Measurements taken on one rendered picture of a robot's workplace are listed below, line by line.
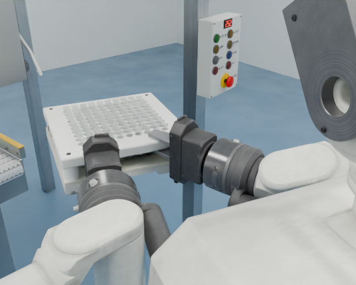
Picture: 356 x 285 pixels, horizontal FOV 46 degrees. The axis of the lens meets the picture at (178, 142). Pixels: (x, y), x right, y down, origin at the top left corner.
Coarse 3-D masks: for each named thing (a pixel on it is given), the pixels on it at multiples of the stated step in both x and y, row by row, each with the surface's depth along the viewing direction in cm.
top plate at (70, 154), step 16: (128, 96) 95; (144, 96) 95; (48, 112) 87; (160, 112) 87; (64, 128) 80; (80, 128) 80; (160, 128) 80; (64, 144) 74; (128, 144) 74; (144, 144) 74; (160, 144) 75; (64, 160) 69; (80, 160) 70
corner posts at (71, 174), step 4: (72, 168) 71; (76, 168) 71; (64, 172) 71; (68, 172) 71; (72, 172) 71; (76, 172) 72; (64, 176) 72; (68, 176) 71; (72, 176) 71; (76, 176) 72; (68, 180) 72; (72, 180) 72
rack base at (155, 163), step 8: (48, 136) 88; (56, 152) 81; (152, 152) 81; (56, 160) 79; (128, 160) 78; (136, 160) 78; (144, 160) 78; (152, 160) 78; (160, 160) 78; (168, 160) 78; (80, 168) 76; (128, 168) 76; (136, 168) 76; (144, 168) 76; (152, 168) 77; (160, 168) 78; (168, 168) 78; (80, 176) 73; (64, 184) 71; (72, 184) 72; (80, 184) 72
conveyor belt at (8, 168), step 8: (0, 152) 112; (0, 160) 108; (8, 160) 108; (16, 160) 109; (0, 168) 105; (8, 168) 106; (16, 168) 108; (0, 176) 104; (8, 176) 106; (16, 176) 109; (0, 184) 106
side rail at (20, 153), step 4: (0, 140) 112; (0, 144) 113; (4, 144) 111; (8, 144) 109; (4, 148) 112; (8, 148) 110; (12, 148) 109; (16, 148) 107; (20, 148) 107; (8, 152) 111; (12, 152) 110; (16, 152) 108; (20, 152) 107; (24, 152) 108; (16, 156) 109; (20, 156) 108; (24, 156) 108
